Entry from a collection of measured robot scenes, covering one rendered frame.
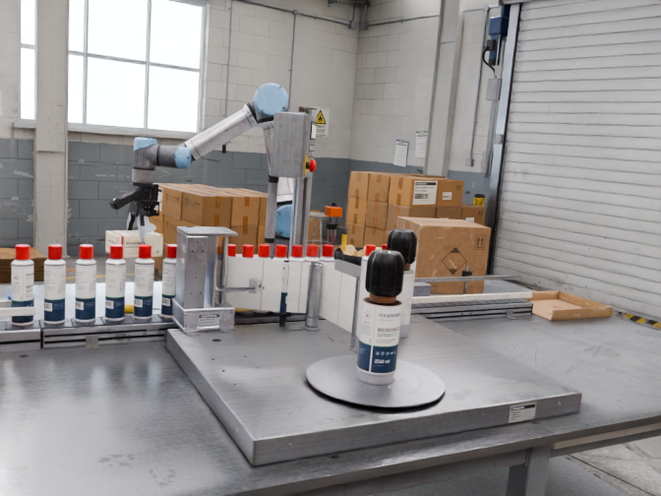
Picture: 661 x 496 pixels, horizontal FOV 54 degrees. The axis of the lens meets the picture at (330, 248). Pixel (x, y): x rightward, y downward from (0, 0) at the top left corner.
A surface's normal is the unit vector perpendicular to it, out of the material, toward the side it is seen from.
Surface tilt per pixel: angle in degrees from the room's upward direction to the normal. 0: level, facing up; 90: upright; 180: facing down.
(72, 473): 0
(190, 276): 90
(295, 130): 90
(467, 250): 90
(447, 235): 90
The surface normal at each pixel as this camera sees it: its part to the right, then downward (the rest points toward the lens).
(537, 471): 0.45, 0.18
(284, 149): -0.15, 0.15
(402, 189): -0.77, 0.04
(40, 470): 0.07, -0.98
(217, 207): 0.63, 0.17
